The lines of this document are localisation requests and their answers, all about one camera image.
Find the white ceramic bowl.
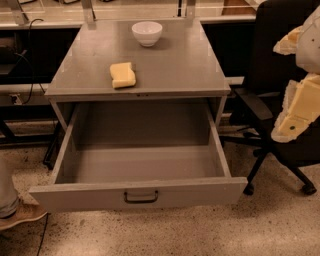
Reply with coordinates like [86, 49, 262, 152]
[131, 21, 163, 47]

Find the yellow sponge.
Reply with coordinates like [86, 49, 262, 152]
[110, 62, 136, 89]

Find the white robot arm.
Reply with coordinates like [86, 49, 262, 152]
[271, 7, 320, 143]

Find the black floor cable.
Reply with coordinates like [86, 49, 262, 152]
[35, 213, 50, 256]

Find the open grey top drawer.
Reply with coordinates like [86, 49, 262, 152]
[30, 99, 247, 212]

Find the black power cable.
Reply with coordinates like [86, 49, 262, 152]
[13, 17, 48, 105]

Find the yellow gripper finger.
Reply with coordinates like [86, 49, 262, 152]
[273, 26, 302, 55]
[271, 74, 320, 143]

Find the tan shoe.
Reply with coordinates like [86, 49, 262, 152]
[0, 202, 47, 231]

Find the grey metal cabinet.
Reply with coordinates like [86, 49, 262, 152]
[46, 19, 230, 128]

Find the black drawer handle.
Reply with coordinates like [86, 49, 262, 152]
[123, 190, 159, 204]

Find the person's leg in jeans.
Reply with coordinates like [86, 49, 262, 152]
[0, 159, 19, 218]

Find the black office chair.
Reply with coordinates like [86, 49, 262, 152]
[220, 0, 320, 195]

